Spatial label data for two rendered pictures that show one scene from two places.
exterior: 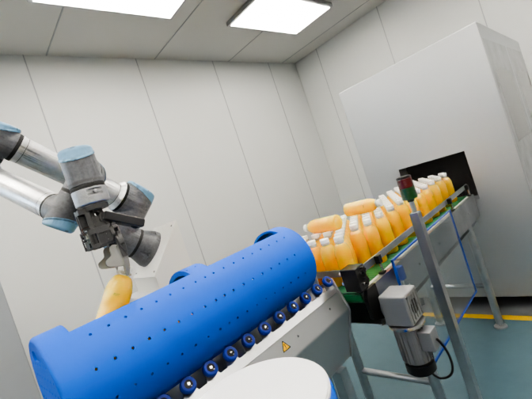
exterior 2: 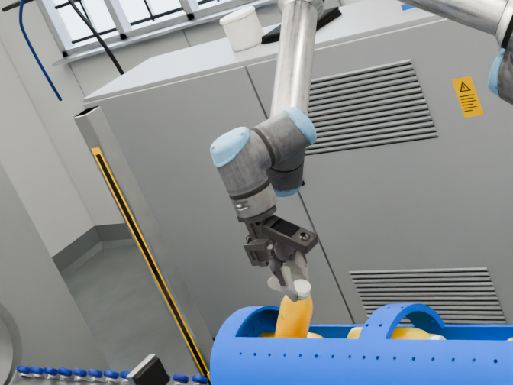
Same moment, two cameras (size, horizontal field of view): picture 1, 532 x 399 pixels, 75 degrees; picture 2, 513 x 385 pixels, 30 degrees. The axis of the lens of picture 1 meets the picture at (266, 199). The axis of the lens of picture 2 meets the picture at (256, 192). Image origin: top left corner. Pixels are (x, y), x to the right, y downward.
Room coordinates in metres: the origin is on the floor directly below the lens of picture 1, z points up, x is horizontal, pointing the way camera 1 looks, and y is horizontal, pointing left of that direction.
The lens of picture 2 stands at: (0.93, -1.43, 2.15)
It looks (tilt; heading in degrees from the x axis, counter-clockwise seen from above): 18 degrees down; 89
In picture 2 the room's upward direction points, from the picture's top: 24 degrees counter-clockwise
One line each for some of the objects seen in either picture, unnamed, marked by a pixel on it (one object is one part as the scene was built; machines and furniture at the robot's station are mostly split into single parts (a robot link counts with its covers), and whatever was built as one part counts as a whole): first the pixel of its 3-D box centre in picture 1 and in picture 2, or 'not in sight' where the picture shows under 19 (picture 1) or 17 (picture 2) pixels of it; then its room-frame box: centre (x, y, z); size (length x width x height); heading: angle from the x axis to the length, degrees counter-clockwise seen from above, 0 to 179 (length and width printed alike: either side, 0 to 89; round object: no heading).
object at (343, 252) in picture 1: (346, 262); not in sight; (1.44, -0.23, 1.00); 0.07 x 0.07 x 0.19
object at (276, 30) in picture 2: not in sight; (299, 25); (1.45, 2.44, 1.46); 0.32 x 0.23 x 0.04; 133
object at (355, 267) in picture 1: (354, 279); not in sight; (1.34, -0.23, 0.95); 0.10 x 0.07 x 0.10; 44
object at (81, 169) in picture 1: (81, 169); (240, 162); (0.96, 0.46, 1.61); 0.10 x 0.09 x 0.12; 18
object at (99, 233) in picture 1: (98, 226); (266, 234); (0.95, 0.46, 1.44); 0.09 x 0.08 x 0.12; 134
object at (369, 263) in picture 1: (428, 216); not in sight; (1.92, -0.83, 0.96); 1.60 x 0.01 x 0.03; 134
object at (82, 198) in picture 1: (92, 198); (253, 201); (0.96, 0.45, 1.52); 0.10 x 0.09 x 0.05; 44
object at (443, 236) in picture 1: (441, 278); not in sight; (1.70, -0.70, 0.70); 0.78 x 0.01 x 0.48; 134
